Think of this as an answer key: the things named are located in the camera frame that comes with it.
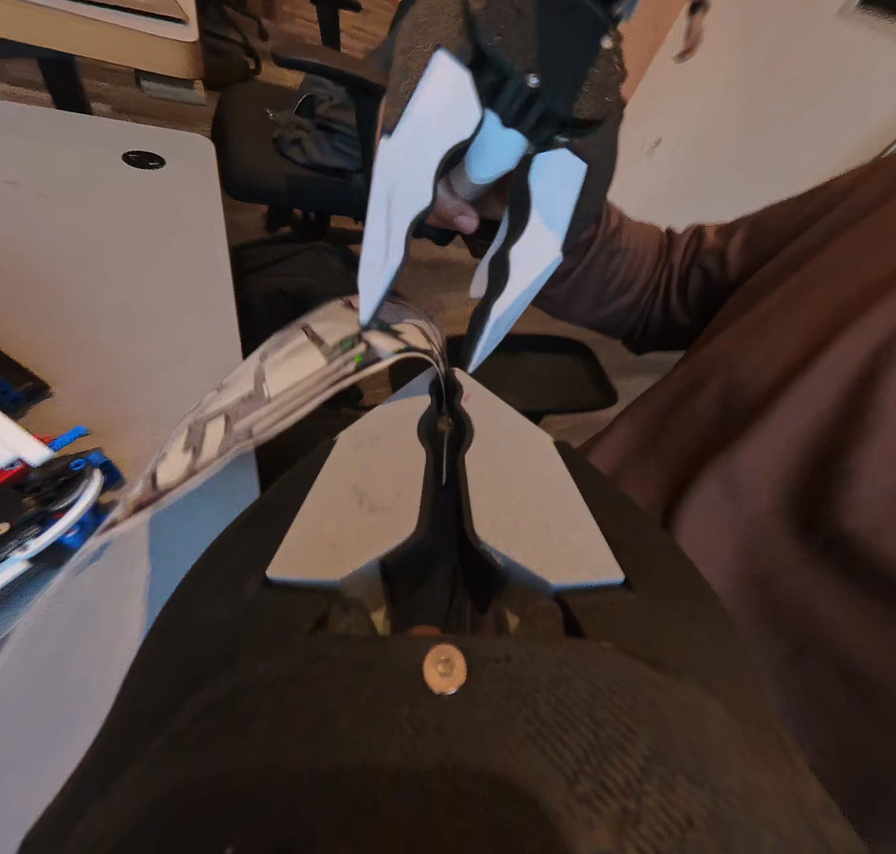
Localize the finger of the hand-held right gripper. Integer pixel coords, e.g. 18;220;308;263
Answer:
463;147;589;374
356;48;485;328

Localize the dark jacket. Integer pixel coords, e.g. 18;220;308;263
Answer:
269;74;366;173

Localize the black mesh office chair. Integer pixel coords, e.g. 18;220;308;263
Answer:
448;335;618;424

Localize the black backpack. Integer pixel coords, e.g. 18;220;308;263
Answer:
231;237;393;491

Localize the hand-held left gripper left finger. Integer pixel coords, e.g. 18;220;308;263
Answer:
265;370;450;588

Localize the toy brick race car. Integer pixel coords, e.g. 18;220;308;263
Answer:
0;350;127;589

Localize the neighbouring table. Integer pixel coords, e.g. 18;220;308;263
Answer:
0;0;205;113

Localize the holographic sticker sheet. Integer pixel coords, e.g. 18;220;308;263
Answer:
115;294;452;519

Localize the person's right hand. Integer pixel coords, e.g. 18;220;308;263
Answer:
426;179;508;238

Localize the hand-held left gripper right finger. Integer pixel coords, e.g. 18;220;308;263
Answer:
448;368;627;591

